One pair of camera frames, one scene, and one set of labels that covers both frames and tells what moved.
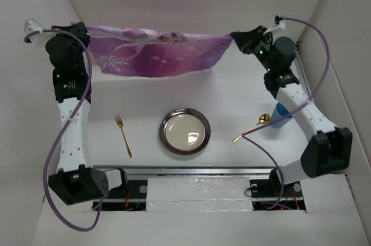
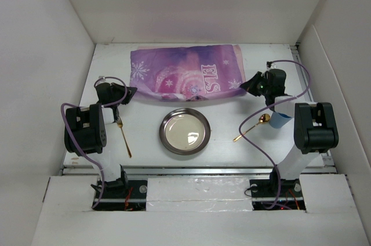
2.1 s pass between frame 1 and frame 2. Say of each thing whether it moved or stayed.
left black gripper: moved
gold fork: stayed
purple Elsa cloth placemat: moved
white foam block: stayed
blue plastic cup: stayed
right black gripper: moved
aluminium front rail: stayed
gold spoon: stayed
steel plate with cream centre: stayed
